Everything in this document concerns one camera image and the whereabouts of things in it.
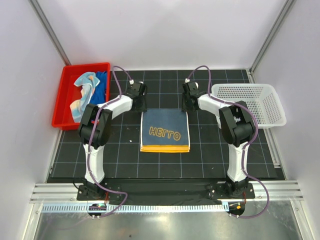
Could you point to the aluminium corner post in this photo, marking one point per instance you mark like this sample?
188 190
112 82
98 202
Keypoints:
49 30
285 10

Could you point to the right aluminium corner post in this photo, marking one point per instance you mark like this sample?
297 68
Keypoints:
285 10

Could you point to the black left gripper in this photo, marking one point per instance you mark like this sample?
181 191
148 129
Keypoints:
143 108

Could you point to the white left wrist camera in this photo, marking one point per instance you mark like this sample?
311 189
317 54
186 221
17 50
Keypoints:
132 82

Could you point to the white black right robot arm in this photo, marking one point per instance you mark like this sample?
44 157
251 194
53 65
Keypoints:
238 127

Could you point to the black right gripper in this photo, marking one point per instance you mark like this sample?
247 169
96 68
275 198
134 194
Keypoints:
184 107

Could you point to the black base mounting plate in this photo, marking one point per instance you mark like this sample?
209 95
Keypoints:
153 191

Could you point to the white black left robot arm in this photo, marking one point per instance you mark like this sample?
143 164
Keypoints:
95 127

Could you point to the aluminium front rail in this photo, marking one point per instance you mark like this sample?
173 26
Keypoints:
62 198

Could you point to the blue towel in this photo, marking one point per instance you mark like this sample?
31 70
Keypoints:
99 95

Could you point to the pastel striped towel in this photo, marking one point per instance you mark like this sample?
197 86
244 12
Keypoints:
88 83

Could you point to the white plastic mesh basket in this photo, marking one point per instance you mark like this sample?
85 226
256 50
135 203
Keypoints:
261 99

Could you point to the red plastic bin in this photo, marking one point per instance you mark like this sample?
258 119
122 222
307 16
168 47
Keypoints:
68 92

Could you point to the yellow tiger hello towel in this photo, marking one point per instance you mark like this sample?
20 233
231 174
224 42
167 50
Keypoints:
164 131

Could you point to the left aluminium corner post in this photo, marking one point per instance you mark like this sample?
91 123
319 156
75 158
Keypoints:
49 30

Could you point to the black grid cutting mat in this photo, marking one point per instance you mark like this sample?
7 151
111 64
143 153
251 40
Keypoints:
122 158

